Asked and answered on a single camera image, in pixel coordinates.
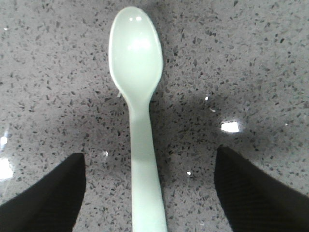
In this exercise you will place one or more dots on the mint green plastic spoon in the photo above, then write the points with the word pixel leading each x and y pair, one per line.
pixel 136 65

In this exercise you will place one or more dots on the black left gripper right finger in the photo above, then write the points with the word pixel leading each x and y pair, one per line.
pixel 253 201

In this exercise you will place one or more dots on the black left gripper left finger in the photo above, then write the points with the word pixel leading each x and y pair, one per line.
pixel 50 205

